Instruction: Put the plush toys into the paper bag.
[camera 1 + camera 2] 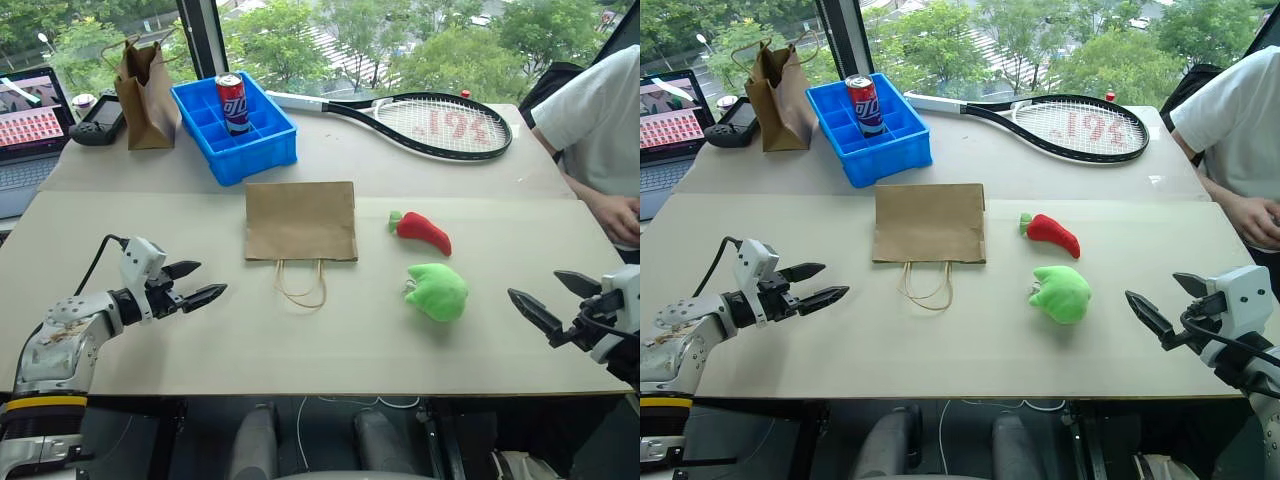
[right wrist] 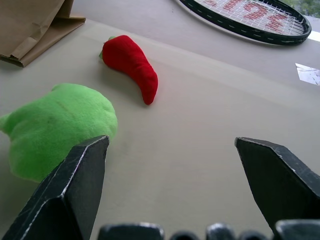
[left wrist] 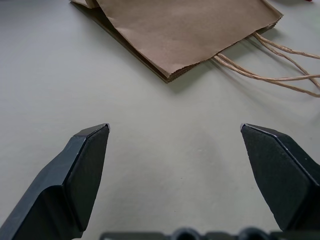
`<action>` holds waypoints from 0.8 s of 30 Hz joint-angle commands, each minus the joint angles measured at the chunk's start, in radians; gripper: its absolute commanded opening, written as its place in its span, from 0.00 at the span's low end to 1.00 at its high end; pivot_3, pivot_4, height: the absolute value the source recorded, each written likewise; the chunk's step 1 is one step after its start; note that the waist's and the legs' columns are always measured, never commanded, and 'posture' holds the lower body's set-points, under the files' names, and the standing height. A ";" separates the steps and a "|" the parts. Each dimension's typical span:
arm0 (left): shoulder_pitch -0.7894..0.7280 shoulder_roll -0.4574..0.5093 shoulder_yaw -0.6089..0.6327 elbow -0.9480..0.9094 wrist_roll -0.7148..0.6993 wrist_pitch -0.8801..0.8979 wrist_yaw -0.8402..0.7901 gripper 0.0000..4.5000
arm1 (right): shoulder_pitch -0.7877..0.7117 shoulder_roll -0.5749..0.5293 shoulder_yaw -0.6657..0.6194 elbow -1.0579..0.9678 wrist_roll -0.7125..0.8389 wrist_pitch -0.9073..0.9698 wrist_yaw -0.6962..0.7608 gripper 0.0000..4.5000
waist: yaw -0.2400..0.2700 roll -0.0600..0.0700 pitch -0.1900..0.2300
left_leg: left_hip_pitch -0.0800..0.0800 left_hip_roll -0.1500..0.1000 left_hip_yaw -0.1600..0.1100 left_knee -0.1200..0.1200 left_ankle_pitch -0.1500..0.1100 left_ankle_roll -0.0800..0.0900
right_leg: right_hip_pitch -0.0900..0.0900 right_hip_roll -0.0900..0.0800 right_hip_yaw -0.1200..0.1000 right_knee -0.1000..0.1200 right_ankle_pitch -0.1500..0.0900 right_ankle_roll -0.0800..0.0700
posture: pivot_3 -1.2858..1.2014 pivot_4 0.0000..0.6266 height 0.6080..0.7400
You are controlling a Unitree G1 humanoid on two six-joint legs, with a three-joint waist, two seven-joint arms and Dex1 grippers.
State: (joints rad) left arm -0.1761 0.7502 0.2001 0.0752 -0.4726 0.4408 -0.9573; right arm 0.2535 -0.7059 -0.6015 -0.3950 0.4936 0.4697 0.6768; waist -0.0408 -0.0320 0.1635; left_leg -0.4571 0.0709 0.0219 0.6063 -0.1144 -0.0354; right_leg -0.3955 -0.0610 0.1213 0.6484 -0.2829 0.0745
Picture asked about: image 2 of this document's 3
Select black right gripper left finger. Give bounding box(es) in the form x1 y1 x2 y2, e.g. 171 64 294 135
1 135 110 240

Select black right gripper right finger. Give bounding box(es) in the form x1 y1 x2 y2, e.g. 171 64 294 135
234 136 320 240

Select brown paper bag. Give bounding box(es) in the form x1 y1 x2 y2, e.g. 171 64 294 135
0 0 87 68

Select green plush toy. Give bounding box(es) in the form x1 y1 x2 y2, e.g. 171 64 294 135
0 82 119 183

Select white paper scrap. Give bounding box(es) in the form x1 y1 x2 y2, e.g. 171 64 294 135
294 62 320 86

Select red chili pepper plush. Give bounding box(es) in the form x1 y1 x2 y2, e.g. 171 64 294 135
98 34 159 106

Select black tennis racket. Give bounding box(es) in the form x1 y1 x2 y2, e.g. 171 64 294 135
174 0 312 46

